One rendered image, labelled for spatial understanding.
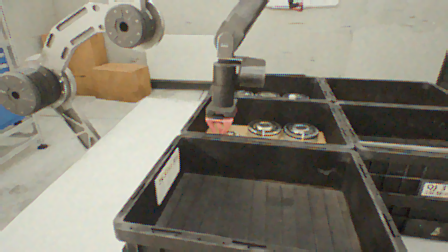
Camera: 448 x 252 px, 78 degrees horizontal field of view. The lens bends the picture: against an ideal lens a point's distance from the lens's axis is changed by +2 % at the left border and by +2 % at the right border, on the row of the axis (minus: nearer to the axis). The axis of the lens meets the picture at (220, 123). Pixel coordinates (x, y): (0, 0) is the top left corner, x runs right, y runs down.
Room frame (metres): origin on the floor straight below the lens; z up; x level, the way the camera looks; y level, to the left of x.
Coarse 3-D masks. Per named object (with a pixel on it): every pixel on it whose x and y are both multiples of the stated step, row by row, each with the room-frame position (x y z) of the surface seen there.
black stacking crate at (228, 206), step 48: (192, 144) 0.56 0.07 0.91; (240, 144) 0.54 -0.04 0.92; (144, 192) 0.37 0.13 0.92; (192, 192) 0.49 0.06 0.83; (240, 192) 0.49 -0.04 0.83; (288, 192) 0.49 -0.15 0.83; (336, 192) 0.49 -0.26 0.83; (288, 240) 0.36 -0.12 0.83; (336, 240) 0.36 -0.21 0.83; (384, 240) 0.28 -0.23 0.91
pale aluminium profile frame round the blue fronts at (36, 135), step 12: (0, 0) 2.16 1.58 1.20; (0, 12) 2.13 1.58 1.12; (0, 24) 2.13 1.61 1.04; (12, 48) 2.13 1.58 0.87; (12, 60) 2.13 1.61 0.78; (24, 120) 2.05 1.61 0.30; (36, 120) 2.15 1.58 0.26; (0, 132) 1.84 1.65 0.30; (12, 132) 1.90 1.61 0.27; (24, 132) 2.16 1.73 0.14; (36, 132) 2.13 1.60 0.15; (24, 144) 1.96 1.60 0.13; (0, 156) 1.76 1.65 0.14; (12, 156) 1.83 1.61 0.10
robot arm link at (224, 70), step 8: (216, 64) 0.65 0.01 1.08; (224, 64) 0.64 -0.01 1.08; (232, 64) 0.64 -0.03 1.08; (240, 64) 0.65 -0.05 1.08; (216, 72) 0.64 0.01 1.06; (224, 72) 0.63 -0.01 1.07; (232, 72) 0.64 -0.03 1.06; (240, 72) 0.64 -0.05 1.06; (216, 80) 0.64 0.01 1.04; (224, 80) 0.63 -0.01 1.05; (232, 80) 0.64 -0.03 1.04
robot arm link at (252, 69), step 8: (224, 32) 0.64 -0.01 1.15; (224, 40) 0.64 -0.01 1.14; (232, 40) 0.64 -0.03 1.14; (224, 48) 0.63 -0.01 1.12; (232, 48) 0.63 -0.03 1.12; (224, 56) 0.63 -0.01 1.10; (232, 56) 0.64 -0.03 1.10; (240, 56) 0.64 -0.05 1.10; (248, 64) 0.64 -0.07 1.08; (256, 64) 0.64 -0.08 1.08; (264, 64) 0.64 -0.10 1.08; (248, 72) 0.63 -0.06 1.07; (256, 72) 0.63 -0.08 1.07; (264, 72) 0.63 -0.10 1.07; (240, 80) 0.63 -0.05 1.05; (248, 80) 0.63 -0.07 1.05; (256, 80) 0.63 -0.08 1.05; (264, 80) 0.62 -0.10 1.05
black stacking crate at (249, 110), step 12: (204, 108) 0.78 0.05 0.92; (240, 108) 0.84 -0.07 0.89; (252, 108) 0.83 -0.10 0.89; (264, 108) 0.83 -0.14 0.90; (276, 108) 0.82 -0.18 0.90; (288, 108) 0.81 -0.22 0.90; (300, 108) 0.80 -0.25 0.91; (312, 108) 0.80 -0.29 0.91; (324, 108) 0.79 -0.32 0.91; (204, 120) 0.77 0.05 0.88; (240, 120) 0.84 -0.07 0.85; (252, 120) 0.83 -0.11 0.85; (276, 120) 0.82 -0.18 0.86; (288, 120) 0.81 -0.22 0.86; (300, 120) 0.80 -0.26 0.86; (312, 120) 0.80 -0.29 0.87; (324, 120) 0.79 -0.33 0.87; (324, 132) 0.77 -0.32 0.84; (336, 132) 0.63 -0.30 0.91
